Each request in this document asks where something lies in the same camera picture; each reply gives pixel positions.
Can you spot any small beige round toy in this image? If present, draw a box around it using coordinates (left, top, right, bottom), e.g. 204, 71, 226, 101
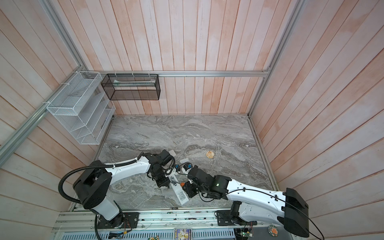
206, 151, 215, 159

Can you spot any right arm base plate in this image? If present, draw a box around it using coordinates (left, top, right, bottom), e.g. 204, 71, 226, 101
215, 210, 258, 226

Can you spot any colourful card box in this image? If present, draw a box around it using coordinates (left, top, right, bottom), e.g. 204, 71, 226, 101
174, 228, 193, 240

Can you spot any white wire mesh shelf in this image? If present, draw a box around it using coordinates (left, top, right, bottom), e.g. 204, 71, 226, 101
47, 72, 116, 145

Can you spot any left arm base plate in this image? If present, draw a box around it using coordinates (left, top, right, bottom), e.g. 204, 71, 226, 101
98, 212, 140, 229

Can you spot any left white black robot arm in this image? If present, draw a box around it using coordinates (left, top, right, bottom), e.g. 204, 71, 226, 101
73, 150, 175, 223

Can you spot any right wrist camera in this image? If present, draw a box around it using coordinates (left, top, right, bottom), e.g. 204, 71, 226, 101
176, 162, 193, 175

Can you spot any small round orange object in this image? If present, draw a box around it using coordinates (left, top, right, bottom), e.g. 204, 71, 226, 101
268, 225, 279, 237

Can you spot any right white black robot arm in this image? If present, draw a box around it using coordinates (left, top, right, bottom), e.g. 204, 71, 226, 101
181, 166, 310, 238

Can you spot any black mesh basket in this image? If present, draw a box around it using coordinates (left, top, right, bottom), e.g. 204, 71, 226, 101
101, 73, 161, 101

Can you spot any long white TV remote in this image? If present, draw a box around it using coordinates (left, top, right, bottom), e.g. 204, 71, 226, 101
169, 175, 189, 205

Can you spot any white TV remote battery cover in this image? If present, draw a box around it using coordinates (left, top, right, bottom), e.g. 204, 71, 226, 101
180, 158, 189, 164

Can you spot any black corrugated cable conduit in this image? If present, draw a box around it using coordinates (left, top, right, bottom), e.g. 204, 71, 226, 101
57, 151, 176, 240

